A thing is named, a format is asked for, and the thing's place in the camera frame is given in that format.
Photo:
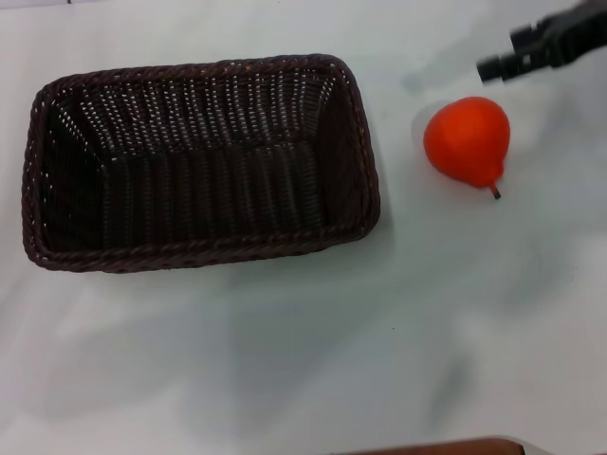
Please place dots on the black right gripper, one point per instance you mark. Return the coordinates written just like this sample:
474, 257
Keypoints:
578, 33

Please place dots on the dark brown woven basket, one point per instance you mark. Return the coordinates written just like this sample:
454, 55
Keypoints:
199, 170

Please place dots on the red toy pear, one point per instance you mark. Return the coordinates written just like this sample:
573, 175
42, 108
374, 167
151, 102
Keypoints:
465, 140

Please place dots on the brown rounded board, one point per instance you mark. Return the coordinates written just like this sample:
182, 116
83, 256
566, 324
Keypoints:
441, 448

